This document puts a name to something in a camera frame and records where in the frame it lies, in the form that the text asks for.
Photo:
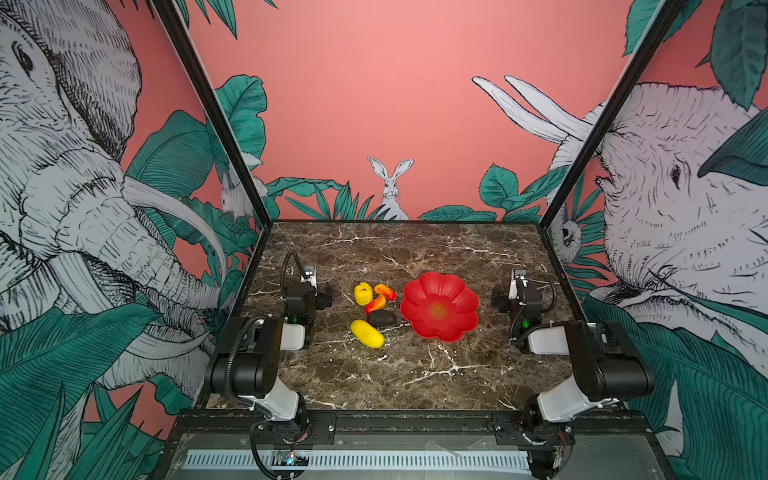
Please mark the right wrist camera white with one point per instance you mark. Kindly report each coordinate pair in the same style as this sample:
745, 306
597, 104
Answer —
518, 283

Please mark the white vent strip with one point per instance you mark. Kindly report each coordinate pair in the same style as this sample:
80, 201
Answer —
380, 460

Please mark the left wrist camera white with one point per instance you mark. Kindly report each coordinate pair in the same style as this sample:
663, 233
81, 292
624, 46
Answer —
309, 275

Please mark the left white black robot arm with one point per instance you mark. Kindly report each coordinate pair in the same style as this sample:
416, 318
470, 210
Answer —
244, 366

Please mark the dark brown fruit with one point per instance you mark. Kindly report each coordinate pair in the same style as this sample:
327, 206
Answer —
382, 319

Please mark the red flower-shaped bowl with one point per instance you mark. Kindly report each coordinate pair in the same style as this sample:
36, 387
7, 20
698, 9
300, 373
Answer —
440, 307

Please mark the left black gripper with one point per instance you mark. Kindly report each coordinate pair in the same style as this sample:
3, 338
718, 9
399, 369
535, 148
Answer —
319, 298

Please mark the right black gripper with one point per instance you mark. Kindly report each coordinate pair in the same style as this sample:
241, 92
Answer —
504, 306

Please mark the long yellow fruit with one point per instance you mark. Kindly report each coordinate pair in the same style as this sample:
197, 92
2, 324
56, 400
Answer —
367, 334

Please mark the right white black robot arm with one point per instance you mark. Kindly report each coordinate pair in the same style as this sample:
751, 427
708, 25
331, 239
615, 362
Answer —
607, 369

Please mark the right black frame post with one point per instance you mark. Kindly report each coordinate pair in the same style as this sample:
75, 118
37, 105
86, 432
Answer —
661, 22

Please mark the red yellow mango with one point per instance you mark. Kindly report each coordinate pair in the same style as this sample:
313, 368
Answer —
376, 304

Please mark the small circuit board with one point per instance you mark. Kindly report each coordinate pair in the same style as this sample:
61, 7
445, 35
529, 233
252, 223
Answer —
291, 459

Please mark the yellow bumpy round fruit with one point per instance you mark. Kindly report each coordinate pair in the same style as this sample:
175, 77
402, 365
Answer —
363, 294

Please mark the red orange mango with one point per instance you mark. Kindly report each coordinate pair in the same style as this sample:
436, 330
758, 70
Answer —
387, 292

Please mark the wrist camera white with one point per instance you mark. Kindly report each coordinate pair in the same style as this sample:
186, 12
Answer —
518, 283
309, 275

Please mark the black front mounting rail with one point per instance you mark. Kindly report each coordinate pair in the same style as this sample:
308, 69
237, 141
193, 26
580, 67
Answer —
324, 427

